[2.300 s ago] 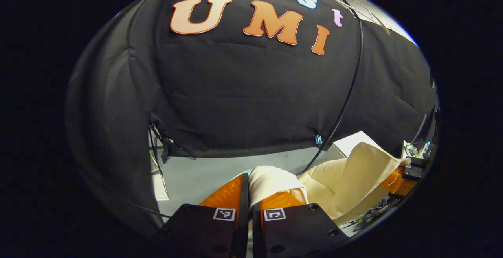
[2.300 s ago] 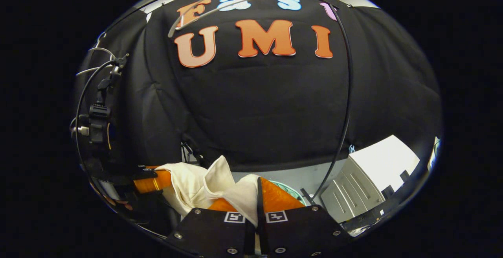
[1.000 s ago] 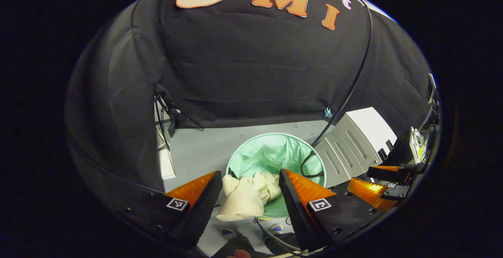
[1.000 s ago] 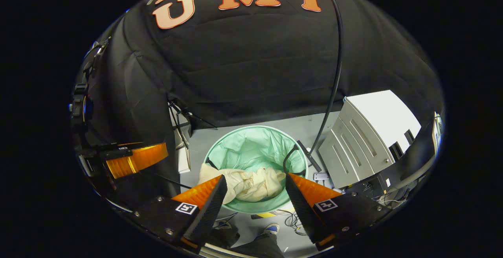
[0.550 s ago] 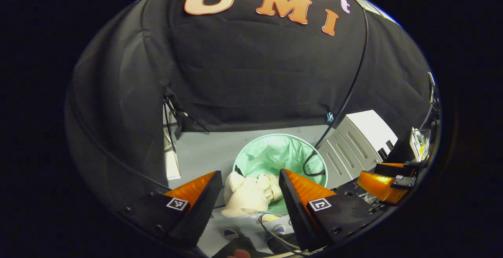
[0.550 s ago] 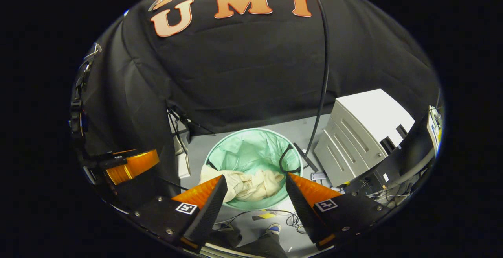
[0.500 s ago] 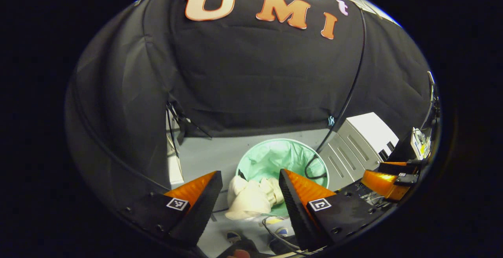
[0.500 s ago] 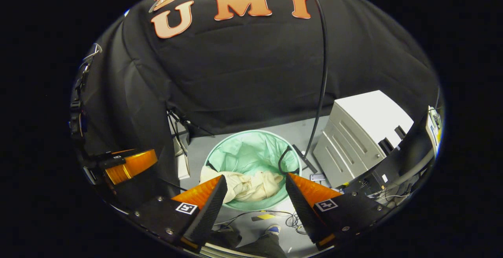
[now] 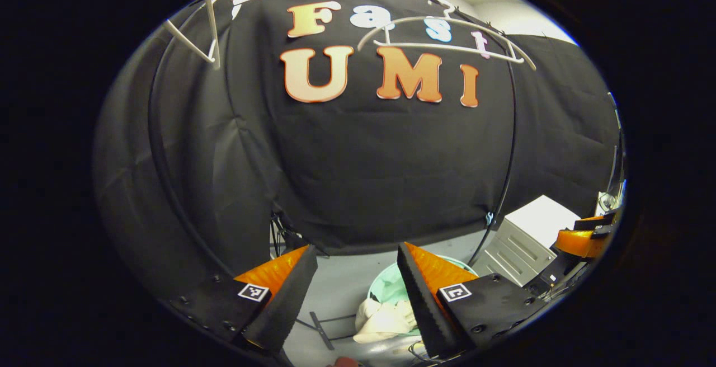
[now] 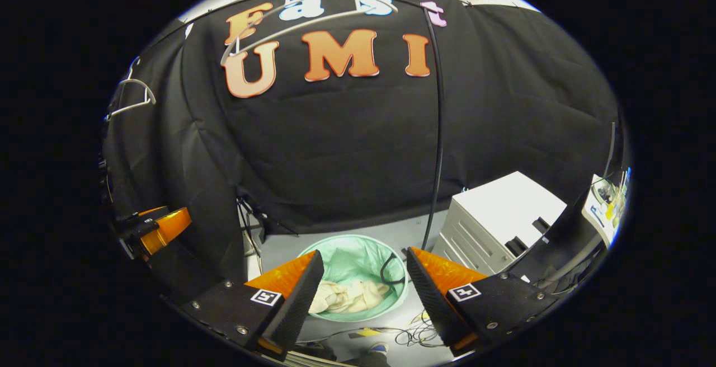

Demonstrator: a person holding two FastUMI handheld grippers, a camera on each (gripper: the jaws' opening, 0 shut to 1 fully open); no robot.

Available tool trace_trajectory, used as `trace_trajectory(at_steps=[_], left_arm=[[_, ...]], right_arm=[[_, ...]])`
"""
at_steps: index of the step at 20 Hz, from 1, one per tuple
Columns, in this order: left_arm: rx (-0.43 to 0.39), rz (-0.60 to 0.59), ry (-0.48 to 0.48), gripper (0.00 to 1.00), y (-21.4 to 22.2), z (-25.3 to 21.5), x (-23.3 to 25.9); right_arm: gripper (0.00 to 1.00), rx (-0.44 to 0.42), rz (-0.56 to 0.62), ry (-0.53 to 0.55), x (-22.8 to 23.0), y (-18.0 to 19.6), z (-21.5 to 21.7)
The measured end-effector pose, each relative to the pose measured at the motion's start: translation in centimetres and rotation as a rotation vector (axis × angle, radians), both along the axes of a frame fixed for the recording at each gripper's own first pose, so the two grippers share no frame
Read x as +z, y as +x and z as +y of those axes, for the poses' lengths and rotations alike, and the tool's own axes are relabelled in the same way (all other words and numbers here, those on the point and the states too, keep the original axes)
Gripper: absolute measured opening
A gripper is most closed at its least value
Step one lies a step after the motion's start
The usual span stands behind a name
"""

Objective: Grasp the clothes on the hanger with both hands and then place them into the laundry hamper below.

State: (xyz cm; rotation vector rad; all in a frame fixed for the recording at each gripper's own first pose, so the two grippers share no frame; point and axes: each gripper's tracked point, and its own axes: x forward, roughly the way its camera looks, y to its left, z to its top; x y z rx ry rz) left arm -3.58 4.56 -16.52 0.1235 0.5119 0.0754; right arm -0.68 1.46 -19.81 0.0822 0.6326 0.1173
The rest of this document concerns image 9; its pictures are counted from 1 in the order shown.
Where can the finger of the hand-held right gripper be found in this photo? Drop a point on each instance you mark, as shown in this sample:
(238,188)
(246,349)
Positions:
(584,243)

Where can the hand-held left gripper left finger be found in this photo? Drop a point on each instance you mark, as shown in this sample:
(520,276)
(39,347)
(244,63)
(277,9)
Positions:
(291,300)

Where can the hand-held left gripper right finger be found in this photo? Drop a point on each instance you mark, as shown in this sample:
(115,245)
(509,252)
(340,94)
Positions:
(419,305)

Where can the green laundry hamper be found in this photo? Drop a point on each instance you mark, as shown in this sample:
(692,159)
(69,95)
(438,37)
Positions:
(386,288)

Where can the cream button-up shirt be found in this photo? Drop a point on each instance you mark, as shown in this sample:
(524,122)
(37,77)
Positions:
(383,322)

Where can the white plastic clothes hanger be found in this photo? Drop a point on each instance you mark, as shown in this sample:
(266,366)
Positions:
(447,19)
(212,31)

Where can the black metal clothes rack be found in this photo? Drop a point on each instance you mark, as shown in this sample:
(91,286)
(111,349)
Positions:
(154,132)

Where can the white drawer cabinet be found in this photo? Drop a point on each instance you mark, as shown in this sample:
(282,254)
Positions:
(537,221)

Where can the black tripod stand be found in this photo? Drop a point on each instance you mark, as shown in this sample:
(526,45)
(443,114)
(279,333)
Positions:
(279,233)

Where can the black backdrop cloth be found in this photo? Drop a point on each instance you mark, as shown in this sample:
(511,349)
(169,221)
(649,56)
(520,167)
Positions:
(391,177)

